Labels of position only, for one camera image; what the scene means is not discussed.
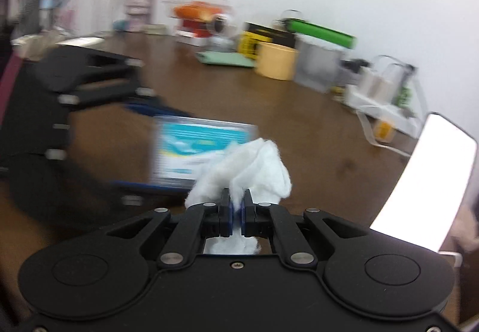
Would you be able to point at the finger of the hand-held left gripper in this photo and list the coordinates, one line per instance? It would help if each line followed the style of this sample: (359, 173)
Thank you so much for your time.
(157, 109)
(149, 188)

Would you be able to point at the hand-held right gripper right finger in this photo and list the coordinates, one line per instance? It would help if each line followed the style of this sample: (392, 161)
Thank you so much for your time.
(247, 216)

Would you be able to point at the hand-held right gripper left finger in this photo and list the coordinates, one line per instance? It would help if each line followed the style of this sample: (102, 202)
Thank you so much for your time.
(226, 216)

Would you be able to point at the white tissue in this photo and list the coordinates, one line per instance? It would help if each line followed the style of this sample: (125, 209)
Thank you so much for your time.
(258, 167)

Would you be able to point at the clear plastic floss pick container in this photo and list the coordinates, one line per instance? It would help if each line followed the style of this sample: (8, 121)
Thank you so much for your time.
(194, 147)

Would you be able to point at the clear tall container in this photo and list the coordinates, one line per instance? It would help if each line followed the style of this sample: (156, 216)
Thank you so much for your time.
(106, 8)

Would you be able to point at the green folded cloth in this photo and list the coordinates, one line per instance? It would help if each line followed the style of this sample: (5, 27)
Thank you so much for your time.
(224, 59)

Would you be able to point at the red and white box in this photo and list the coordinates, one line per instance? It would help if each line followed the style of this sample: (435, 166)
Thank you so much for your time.
(192, 33)

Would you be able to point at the white flower vase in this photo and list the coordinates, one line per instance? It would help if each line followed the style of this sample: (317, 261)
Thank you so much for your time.
(137, 6)

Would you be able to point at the clear clamshell with orange food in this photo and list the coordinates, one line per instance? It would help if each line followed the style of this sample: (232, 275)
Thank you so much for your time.
(194, 10)

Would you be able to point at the black and yellow box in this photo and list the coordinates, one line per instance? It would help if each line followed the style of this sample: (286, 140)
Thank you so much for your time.
(250, 43)

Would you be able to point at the pale blue bottle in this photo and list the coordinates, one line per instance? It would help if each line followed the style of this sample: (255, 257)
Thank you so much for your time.
(48, 6)

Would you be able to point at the yellow cup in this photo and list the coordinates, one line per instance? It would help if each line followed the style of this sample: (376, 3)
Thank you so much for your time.
(277, 61)

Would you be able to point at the small yellow object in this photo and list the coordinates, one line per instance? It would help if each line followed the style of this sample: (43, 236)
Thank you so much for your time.
(384, 131)

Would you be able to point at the clear plastic storage box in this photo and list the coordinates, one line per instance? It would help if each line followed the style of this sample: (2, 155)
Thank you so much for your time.
(318, 64)

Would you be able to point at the white power strip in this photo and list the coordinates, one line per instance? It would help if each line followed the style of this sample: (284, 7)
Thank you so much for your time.
(378, 107)

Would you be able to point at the white usb charger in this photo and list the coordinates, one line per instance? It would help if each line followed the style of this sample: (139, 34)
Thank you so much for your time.
(368, 83)
(385, 87)

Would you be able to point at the green rectangular case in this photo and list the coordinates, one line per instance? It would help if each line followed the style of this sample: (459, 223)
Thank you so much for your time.
(325, 34)

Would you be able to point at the white flat tablet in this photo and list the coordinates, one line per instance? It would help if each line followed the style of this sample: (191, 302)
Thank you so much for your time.
(430, 182)

